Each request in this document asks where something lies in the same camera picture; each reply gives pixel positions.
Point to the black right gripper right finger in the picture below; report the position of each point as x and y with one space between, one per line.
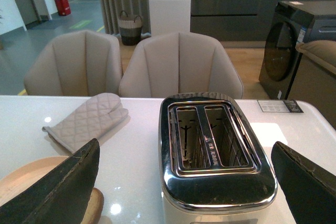
309 189

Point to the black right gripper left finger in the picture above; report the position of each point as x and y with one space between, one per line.
62 195

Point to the slice of brown bread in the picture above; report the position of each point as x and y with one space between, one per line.
94 207

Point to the beige round plate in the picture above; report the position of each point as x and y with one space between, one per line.
22 178

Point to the white chrome two-slot toaster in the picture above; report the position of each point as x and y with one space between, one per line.
213 168

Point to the grey quilted oven mitt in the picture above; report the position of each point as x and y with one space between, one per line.
93 119

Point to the black white label card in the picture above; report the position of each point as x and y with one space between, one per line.
281 106

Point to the beige padded chair left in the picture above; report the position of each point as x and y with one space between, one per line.
82 63

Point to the beige padded chair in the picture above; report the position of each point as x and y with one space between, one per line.
180 62
82 63

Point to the beige cushioned seat edge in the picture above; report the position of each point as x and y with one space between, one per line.
320 53

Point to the black front-load washing machine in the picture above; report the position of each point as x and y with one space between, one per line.
293 23

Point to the beige padded chair right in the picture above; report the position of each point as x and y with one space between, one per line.
180 62

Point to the dark grey kitchen cabinet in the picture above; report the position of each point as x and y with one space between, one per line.
234 20

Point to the red cabinet box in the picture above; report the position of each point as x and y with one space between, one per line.
63 7

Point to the white refrigerator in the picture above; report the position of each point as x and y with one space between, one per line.
167 16

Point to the woven basket with handles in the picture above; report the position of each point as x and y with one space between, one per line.
130 27

